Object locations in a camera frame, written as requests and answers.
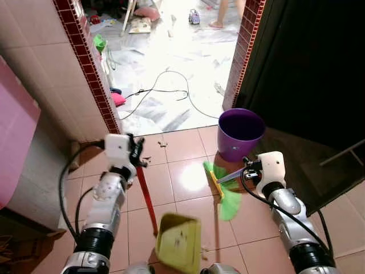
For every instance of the purple plastic bucket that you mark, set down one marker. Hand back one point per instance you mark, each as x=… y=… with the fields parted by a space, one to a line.
x=239 y=134

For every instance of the dark door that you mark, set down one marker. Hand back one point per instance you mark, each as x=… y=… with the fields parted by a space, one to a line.
x=319 y=68

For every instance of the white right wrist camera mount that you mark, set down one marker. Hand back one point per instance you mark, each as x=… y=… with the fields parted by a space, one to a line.
x=272 y=168

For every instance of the brown cardboard box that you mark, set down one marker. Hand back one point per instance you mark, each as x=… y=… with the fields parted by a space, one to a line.
x=28 y=251

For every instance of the printed paper sheet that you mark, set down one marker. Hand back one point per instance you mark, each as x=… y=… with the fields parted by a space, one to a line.
x=140 y=25

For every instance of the person bare legs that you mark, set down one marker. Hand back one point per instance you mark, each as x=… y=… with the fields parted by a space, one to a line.
x=221 y=12

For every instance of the pink plastic object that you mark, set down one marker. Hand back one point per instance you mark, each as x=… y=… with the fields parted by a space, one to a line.
x=118 y=100

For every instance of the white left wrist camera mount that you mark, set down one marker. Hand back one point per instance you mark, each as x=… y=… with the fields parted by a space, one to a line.
x=118 y=151

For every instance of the small red object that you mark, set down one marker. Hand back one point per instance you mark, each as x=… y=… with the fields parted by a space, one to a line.
x=96 y=19

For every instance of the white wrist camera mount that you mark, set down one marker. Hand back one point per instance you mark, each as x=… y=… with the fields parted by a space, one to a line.
x=118 y=151
x=272 y=168

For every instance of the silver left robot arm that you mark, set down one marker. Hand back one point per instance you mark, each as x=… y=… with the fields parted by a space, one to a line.
x=108 y=200

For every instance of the small purple toy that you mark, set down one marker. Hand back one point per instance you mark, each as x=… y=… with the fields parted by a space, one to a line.
x=194 y=17

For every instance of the pinkish soft bundle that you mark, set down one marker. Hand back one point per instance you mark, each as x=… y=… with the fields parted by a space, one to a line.
x=147 y=12

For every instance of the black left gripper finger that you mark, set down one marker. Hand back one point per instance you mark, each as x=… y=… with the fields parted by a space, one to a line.
x=131 y=137
x=140 y=142

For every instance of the grey metal bar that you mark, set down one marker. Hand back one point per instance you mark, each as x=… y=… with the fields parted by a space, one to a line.
x=342 y=153

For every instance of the green plastic object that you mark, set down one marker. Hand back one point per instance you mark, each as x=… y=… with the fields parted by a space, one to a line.
x=100 y=44

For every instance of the pink cabinet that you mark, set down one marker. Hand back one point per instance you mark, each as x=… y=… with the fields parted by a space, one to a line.
x=17 y=131

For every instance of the pale wooden stick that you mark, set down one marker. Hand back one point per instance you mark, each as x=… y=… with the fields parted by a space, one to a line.
x=129 y=14

